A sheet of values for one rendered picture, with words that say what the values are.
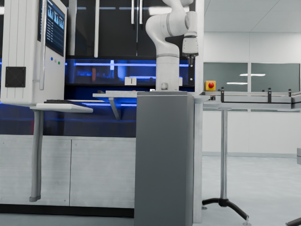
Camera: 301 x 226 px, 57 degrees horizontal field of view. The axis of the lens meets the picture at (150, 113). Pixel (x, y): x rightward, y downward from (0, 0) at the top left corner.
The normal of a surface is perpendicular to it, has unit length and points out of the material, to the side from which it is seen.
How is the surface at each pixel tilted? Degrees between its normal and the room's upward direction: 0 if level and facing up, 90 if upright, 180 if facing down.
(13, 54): 90
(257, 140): 90
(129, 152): 90
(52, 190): 90
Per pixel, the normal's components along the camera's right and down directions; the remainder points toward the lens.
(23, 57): -0.06, -0.04
